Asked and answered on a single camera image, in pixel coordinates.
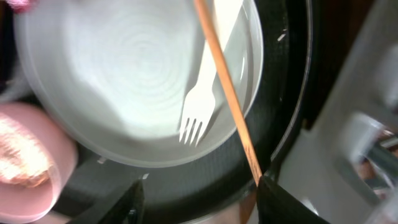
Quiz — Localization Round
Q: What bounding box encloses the pink bowl with food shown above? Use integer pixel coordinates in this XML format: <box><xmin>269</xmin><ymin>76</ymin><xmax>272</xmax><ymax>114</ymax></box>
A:
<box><xmin>1</xmin><ymin>103</ymin><xmax>78</xmax><ymax>223</ymax></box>

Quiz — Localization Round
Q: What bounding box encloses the white plastic fork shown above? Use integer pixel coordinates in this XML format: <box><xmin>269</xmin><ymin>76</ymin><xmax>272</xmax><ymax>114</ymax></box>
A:
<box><xmin>179</xmin><ymin>0</ymin><xmax>243</xmax><ymax>145</ymax></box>

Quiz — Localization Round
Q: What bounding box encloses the red snack wrapper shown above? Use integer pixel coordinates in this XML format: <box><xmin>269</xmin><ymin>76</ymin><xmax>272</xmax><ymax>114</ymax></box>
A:
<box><xmin>4</xmin><ymin>0</ymin><xmax>38</xmax><ymax>13</ymax></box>

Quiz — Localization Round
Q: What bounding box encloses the wooden chopstick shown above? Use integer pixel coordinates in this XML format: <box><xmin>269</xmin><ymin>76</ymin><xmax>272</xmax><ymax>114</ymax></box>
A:
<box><xmin>194</xmin><ymin>0</ymin><xmax>262</xmax><ymax>186</ymax></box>

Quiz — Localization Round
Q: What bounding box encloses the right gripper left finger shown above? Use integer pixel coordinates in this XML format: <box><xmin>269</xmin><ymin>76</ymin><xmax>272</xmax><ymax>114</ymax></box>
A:
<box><xmin>67</xmin><ymin>179</ymin><xmax>145</xmax><ymax>224</ymax></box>

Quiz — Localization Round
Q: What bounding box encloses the round black serving tray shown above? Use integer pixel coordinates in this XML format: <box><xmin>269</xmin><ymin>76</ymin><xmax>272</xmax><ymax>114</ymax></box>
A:
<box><xmin>0</xmin><ymin>0</ymin><xmax>313</xmax><ymax>224</ymax></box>

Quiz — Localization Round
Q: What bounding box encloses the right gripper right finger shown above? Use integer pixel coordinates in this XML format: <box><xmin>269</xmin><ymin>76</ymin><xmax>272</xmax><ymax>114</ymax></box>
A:
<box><xmin>257</xmin><ymin>176</ymin><xmax>328</xmax><ymax>224</ymax></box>

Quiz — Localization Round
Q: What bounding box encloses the grey dishwasher rack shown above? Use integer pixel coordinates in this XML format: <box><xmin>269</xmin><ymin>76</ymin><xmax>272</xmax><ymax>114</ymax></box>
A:
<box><xmin>278</xmin><ymin>1</ymin><xmax>397</xmax><ymax>223</ymax></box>

